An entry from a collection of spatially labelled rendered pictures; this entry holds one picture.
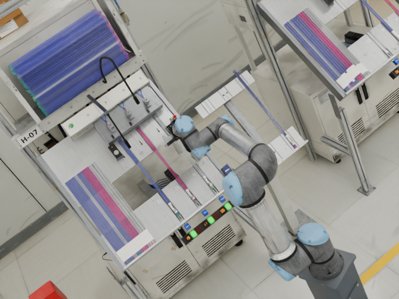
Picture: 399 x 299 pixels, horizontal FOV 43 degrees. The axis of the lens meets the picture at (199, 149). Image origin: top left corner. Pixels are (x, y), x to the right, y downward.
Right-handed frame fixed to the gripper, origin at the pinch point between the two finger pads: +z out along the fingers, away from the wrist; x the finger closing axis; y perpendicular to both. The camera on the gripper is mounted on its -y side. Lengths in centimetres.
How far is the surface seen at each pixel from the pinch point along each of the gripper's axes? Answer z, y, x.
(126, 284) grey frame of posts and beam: 12, -42, 62
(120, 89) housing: 10.0, 37.6, 6.3
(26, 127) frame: 7, 48, 55
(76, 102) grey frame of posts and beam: 9, 45, 28
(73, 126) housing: 10, 36, 36
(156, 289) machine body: 60, -61, 54
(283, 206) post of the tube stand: 38, -66, -32
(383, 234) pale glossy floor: 21, -110, -64
